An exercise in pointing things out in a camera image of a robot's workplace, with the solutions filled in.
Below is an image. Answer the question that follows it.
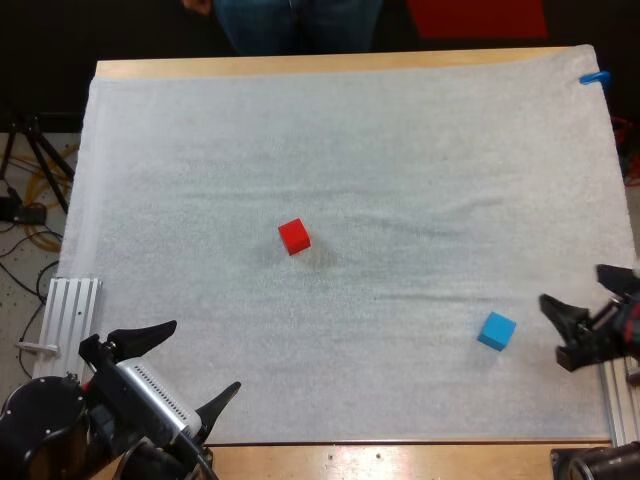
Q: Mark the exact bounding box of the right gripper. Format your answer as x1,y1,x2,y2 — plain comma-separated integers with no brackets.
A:
538,263,640,374

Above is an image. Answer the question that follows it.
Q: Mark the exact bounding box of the blue cube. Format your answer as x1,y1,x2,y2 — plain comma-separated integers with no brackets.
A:
476,311,518,352

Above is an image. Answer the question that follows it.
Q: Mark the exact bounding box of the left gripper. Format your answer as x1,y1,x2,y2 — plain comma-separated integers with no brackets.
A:
78,319,242,455

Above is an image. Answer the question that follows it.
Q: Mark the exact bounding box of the black camera cable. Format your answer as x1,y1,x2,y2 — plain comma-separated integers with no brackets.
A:
172,433,221,480

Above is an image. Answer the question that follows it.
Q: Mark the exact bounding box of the blue clip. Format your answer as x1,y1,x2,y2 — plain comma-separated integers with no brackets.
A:
578,70,612,94

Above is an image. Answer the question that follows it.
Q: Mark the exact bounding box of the silver rail clamp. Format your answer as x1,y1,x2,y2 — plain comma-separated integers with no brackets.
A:
14,340,59,355

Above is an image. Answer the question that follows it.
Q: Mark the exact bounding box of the person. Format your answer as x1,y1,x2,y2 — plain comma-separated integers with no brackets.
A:
213,0,386,57

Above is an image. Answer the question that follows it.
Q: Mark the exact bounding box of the red cube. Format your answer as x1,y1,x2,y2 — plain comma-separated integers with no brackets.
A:
277,217,312,257

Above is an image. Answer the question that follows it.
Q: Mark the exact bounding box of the ribbed aluminium rail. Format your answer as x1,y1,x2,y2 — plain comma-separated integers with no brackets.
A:
31,276,104,382
597,356,640,449

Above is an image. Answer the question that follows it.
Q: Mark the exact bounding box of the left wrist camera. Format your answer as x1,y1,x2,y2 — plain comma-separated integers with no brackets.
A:
115,356,204,446

